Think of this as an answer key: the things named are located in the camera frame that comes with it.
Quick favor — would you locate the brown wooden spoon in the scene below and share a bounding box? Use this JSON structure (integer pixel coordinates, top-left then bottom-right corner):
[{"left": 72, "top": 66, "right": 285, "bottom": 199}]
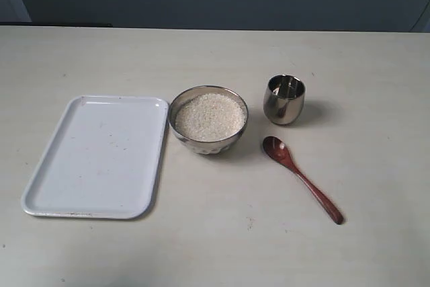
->
[{"left": 262, "top": 136, "right": 345, "bottom": 225}]

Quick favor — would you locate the steel bowl of rice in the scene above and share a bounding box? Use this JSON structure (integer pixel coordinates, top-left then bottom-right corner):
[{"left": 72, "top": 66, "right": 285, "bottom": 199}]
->
[{"left": 168, "top": 85, "right": 249, "bottom": 155}]

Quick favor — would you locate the steel cup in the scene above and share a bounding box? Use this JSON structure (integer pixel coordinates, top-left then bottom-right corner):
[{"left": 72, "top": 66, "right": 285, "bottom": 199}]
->
[{"left": 263, "top": 75, "right": 306, "bottom": 126}]

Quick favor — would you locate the white rectangular tray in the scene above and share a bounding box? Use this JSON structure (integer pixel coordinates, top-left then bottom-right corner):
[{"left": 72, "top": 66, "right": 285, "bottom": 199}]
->
[{"left": 21, "top": 95, "right": 169, "bottom": 220}]

